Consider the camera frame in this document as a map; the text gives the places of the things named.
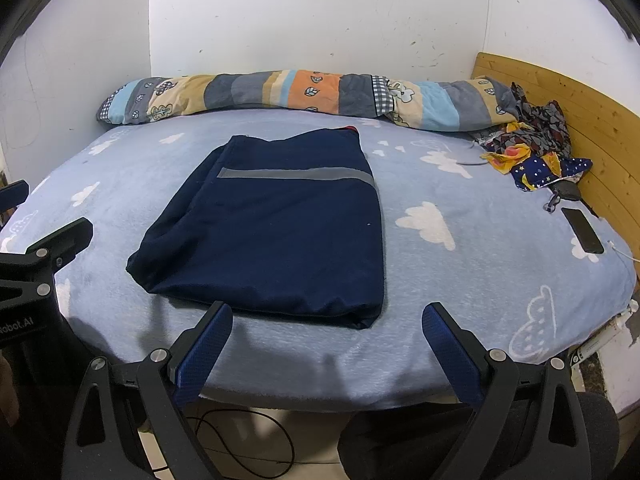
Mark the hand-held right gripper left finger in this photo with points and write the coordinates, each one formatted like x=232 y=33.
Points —
x=202 y=355

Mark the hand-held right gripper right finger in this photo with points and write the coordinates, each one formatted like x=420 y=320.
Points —
x=450 y=355

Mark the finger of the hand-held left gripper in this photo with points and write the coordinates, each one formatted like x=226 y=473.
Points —
x=70 y=240
x=15 y=195

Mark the navy work jacket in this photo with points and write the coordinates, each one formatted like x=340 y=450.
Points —
x=275 y=240

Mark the light blue cloud bed sheet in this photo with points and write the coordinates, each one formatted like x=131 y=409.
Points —
x=450 y=285

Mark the black eyeglasses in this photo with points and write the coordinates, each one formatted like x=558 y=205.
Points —
x=550 y=206

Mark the black phone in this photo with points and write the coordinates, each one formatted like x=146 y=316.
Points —
x=582 y=230

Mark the navy star print cloth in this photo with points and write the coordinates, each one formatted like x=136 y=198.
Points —
x=535 y=172

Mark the dark grey cloth bundle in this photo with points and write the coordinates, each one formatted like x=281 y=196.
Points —
x=566 y=189

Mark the yellow floral cloth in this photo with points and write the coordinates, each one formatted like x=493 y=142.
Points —
x=505 y=160

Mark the grey red patterned cloth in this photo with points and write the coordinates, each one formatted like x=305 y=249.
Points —
x=545 y=120

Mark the wooden headboard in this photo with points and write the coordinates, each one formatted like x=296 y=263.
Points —
x=600 y=125

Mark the rolled patchwork quilt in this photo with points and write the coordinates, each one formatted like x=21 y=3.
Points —
x=310 y=92

